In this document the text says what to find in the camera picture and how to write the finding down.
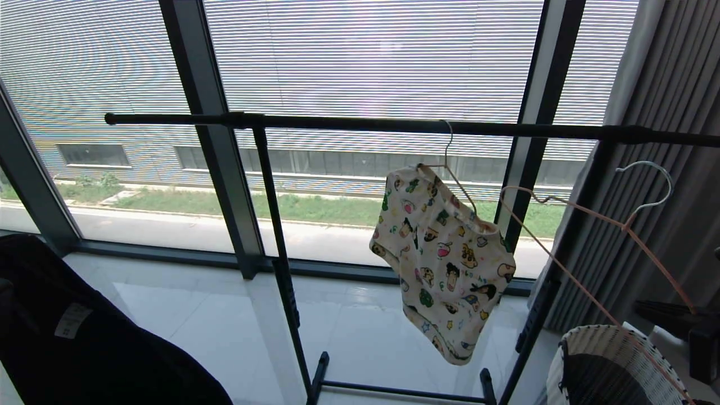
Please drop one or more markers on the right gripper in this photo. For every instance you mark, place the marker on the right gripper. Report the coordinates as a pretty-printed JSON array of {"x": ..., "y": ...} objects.
[{"x": 706, "y": 354}]

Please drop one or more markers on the pink clothes hanger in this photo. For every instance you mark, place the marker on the pink clothes hanger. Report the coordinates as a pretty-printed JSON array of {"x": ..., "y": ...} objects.
[
  {"x": 624, "y": 225},
  {"x": 450, "y": 138}
]

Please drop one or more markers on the cream printed garment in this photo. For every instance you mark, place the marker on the cream printed garment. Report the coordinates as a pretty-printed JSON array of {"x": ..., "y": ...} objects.
[{"x": 444, "y": 259}]

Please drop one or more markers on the black garment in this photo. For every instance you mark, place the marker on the black garment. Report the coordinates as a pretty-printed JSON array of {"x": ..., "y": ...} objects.
[{"x": 112, "y": 360}]

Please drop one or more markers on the white laundry basket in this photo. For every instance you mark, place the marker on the white laundry basket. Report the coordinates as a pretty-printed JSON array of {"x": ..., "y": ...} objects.
[{"x": 596, "y": 337}]

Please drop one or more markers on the black clothes rack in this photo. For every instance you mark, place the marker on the black clothes rack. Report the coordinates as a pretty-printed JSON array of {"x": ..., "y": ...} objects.
[{"x": 337, "y": 122}]

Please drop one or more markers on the brown curtain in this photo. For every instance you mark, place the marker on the brown curtain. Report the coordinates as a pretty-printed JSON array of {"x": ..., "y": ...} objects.
[{"x": 664, "y": 84}]

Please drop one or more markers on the window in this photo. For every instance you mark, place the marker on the window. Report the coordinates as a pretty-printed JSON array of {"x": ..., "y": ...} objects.
[{"x": 202, "y": 67}]

